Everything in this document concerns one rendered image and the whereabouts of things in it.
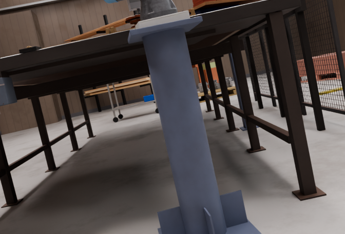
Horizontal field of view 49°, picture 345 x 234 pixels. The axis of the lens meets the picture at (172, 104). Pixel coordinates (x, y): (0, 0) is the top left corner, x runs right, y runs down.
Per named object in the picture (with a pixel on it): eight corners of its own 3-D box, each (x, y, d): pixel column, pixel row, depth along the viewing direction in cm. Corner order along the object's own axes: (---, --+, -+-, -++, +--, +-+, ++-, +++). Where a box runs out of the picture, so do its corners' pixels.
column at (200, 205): (268, 242, 141) (220, 10, 134) (169, 270, 136) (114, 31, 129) (236, 209, 179) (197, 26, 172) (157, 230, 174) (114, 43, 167)
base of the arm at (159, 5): (183, 12, 145) (176, -15, 143) (145, 20, 141) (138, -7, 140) (172, 17, 159) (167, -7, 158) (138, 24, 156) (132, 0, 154)
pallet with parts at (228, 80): (229, 92, 844) (226, 76, 841) (243, 93, 758) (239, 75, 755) (175, 104, 827) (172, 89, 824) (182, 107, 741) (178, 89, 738)
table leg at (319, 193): (326, 195, 172) (290, 7, 165) (300, 200, 172) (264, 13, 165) (316, 187, 184) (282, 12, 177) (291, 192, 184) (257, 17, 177)
